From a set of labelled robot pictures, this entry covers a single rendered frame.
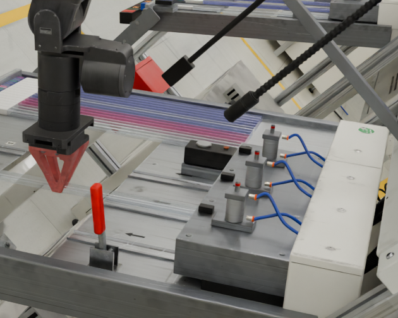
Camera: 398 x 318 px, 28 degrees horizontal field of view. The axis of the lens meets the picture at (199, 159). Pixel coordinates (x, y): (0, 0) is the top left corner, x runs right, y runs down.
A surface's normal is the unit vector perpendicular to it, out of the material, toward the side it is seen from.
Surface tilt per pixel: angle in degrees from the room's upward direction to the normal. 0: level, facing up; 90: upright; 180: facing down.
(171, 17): 90
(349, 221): 43
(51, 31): 91
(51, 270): 90
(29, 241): 0
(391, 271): 90
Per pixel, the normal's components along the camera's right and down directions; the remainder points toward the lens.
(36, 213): 0.71, -0.56
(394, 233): -0.65, -0.76
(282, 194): 0.08, -0.92
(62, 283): -0.27, 0.34
